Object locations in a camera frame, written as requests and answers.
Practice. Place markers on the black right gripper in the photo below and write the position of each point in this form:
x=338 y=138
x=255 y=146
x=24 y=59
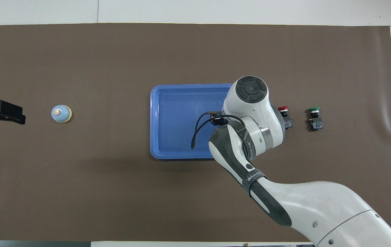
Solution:
x=216 y=120

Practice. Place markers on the light blue call bell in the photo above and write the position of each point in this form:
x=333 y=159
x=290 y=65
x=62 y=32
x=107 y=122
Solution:
x=61 y=114

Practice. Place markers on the red push button switch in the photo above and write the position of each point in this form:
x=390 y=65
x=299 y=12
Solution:
x=287 y=121

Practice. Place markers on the green push button switch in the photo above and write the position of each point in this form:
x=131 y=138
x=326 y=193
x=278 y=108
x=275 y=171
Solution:
x=316 y=124

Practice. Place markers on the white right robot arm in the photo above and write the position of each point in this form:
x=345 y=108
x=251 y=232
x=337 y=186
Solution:
x=319 y=206

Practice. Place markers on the blue plastic tray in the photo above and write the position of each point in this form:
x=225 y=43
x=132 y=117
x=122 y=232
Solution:
x=175 y=130

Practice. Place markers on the brown table mat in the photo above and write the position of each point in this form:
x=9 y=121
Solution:
x=113 y=192

